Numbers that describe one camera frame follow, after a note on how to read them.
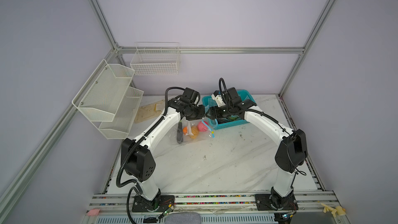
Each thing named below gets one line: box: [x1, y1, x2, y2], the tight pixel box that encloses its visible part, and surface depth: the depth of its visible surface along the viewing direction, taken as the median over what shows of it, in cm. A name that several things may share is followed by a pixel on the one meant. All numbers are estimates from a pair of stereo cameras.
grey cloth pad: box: [164, 212, 202, 224], surface depth 69 cm
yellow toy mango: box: [189, 125, 200, 139], surface depth 92 cm
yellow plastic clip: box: [320, 202, 347, 218], surface depth 72 cm
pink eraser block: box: [87, 208, 101, 217], surface depth 72 cm
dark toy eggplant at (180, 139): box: [176, 120, 184, 144], surface depth 97 cm
